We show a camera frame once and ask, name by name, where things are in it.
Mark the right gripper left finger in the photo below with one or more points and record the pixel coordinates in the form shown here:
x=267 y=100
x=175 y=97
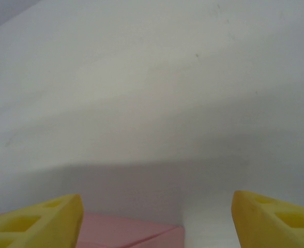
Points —
x=25 y=227

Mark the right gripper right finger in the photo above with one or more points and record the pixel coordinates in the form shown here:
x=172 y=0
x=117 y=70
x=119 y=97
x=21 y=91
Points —
x=271 y=227

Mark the pink paper box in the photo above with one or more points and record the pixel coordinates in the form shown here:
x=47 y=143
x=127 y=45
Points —
x=115 y=230

